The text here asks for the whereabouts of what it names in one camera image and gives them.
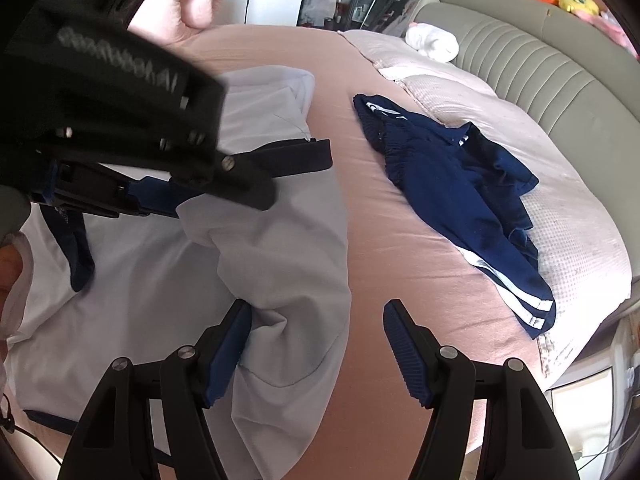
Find pink bed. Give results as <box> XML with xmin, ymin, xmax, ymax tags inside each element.
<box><xmin>15</xmin><ymin>24</ymin><xmax>551</xmax><ymax>480</ymax></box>

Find person's left hand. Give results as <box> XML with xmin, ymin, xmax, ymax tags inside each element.
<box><xmin>0</xmin><ymin>245</ymin><xmax>24</xmax><ymax>311</ymax></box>

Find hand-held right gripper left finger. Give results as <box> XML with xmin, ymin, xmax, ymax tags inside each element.
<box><xmin>57</xmin><ymin>299</ymin><xmax>253</xmax><ymax>480</ymax></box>

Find pink plush toy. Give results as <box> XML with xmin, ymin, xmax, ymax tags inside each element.
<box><xmin>590</xmin><ymin>10</ymin><xmax>637</xmax><ymax>47</ymax></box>

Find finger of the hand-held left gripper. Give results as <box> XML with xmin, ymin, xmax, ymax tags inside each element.
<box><xmin>31</xmin><ymin>159</ymin><xmax>189</xmax><ymax>220</ymax></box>
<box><xmin>172</xmin><ymin>152</ymin><xmax>279</xmax><ymax>211</ymax></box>

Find white shirt navy trim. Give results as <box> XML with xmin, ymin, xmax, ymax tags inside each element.
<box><xmin>0</xmin><ymin>66</ymin><xmax>351</xmax><ymax>480</ymax></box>

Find navy shorts white stripes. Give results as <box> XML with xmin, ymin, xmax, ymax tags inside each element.
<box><xmin>352</xmin><ymin>92</ymin><xmax>557</xmax><ymax>340</ymax></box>

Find white bedside shelf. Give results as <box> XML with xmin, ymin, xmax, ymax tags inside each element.
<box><xmin>547</xmin><ymin>310</ymin><xmax>637</xmax><ymax>466</ymax></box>

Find yellow plush toy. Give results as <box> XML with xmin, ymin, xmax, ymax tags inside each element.
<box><xmin>557</xmin><ymin>0</ymin><xmax>602</xmax><ymax>17</ymax></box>

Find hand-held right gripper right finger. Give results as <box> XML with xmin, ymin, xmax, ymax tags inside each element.
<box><xmin>382</xmin><ymin>299</ymin><xmax>583</xmax><ymax>480</ymax></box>

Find grey-green padded headboard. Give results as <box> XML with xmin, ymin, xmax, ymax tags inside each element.
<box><xmin>415</xmin><ymin>0</ymin><xmax>640</xmax><ymax>281</ymax></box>

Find pink rolled duvet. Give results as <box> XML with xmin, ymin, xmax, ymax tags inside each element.
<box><xmin>127</xmin><ymin>0</ymin><xmax>231</xmax><ymax>46</ymax></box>

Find white plush toy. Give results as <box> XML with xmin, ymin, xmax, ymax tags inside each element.
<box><xmin>404</xmin><ymin>22</ymin><xmax>460</xmax><ymax>63</ymax></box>

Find black cable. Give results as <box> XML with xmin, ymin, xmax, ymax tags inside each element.
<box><xmin>0</xmin><ymin>394</ymin><xmax>62</xmax><ymax>462</ymax></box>

